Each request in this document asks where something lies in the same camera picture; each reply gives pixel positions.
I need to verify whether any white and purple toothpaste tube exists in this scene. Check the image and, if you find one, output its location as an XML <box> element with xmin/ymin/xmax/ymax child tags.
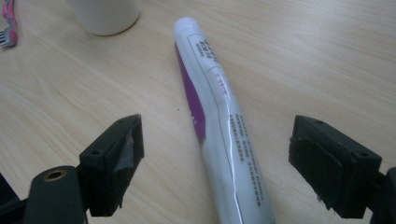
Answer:
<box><xmin>172</xmin><ymin>16</ymin><xmax>276</xmax><ymax>224</ymax></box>

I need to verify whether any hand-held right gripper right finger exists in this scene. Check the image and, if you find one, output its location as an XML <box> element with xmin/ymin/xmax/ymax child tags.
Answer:
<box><xmin>288</xmin><ymin>115</ymin><xmax>383</xmax><ymax>219</ymax></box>

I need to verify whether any pink toothbrush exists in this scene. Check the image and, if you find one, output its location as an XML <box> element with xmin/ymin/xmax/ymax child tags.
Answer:
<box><xmin>0</xmin><ymin>0</ymin><xmax>19</xmax><ymax>49</ymax></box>

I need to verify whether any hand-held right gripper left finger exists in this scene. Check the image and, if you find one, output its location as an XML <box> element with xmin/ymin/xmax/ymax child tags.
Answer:
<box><xmin>78</xmin><ymin>114</ymin><xmax>145</xmax><ymax>217</ymax></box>

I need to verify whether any white cup with side holder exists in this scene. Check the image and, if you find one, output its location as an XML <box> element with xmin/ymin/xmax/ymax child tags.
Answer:
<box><xmin>66</xmin><ymin>0</ymin><xmax>141</xmax><ymax>36</ymax></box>

